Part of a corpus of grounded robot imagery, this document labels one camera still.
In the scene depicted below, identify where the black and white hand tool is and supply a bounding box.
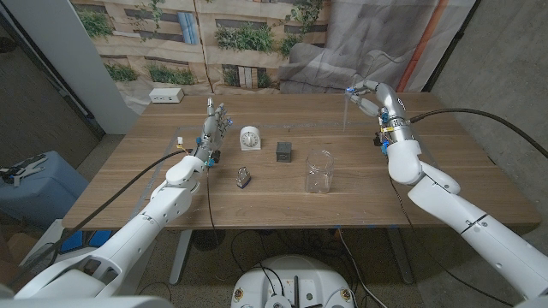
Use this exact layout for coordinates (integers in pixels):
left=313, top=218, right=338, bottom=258
left=0, top=153, right=49, bottom=188

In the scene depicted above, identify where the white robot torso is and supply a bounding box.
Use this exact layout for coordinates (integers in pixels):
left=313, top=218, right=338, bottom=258
left=230, top=255, right=355, bottom=308

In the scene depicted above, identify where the clear glass cup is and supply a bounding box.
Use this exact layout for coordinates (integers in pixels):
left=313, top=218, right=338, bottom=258
left=304, top=148, right=335, bottom=194

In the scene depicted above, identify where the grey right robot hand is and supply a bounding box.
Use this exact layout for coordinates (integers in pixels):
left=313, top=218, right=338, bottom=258
left=345, top=79, right=408, bottom=126

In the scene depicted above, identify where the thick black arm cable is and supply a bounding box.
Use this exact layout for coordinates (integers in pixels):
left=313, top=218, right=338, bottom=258
left=408, top=107, right=548, bottom=160
left=6, top=148, right=194, bottom=290

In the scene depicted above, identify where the white table leg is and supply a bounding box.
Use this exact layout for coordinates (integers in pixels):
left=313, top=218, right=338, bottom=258
left=169, top=229, right=194, bottom=286

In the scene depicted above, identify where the blue box under table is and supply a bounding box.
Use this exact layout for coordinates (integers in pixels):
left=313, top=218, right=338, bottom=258
left=59, top=229, right=113, bottom=253

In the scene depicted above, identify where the black round floor base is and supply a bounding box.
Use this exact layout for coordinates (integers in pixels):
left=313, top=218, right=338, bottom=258
left=191, top=229, right=227, bottom=252

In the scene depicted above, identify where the thin black wrist wire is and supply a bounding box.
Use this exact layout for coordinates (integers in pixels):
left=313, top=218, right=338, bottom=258
left=205, top=167, right=216, bottom=233
left=387, top=170, right=515, bottom=307

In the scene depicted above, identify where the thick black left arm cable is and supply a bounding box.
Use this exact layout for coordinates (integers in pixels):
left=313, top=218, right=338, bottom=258
left=6, top=148, right=194, bottom=290

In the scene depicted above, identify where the thin black left wrist wire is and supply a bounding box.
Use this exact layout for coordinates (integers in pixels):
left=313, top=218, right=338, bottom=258
left=205, top=167, right=216, bottom=233

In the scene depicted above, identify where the grey table leg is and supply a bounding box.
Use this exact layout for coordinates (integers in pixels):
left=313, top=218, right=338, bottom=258
left=384, top=226, right=414, bottom=286

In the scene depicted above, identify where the black backdrop frame pole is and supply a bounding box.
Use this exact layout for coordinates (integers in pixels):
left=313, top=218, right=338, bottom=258
left=422, top=0, right=481, bottom=92

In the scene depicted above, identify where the printed fabric backdrop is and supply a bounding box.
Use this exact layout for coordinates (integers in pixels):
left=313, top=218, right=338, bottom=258
left=70, top=0, right=477, bottom=115

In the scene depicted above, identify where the thin black right wrist wire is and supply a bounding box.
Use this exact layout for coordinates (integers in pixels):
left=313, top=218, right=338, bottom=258
left=387, top=170, right=515, bottom=307

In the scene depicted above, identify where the white kitchen timer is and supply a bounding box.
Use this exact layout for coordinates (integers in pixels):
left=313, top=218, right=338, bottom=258
left=239, top=125, right=261, bottom=151

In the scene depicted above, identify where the blue hard case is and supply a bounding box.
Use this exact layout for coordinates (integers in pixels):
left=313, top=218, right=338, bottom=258
left=0, top=150, right=90, bottom=230

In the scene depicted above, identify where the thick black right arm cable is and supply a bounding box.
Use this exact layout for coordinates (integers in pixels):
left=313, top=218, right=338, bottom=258
left=408, top=107, right=548, bottom=160

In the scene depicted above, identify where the white power strip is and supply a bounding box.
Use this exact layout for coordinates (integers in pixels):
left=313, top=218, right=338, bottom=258
left=148, top=87, right=185, bottom=104

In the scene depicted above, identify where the brown cardboard box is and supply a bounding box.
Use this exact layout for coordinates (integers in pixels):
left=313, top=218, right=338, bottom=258
left=0, top=230, right=42, bottom=283

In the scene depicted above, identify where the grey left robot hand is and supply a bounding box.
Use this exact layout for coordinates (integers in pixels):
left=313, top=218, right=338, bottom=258
left=193, top=97, right=234, bottom=168

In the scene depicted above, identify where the white floor cable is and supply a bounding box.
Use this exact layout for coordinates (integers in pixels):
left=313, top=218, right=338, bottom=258
left=337, top=228, right=378, bottom=308

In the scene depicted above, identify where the dark grey block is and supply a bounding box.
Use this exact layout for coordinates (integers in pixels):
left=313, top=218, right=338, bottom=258
left=275, top=141, right=293, bottom=163

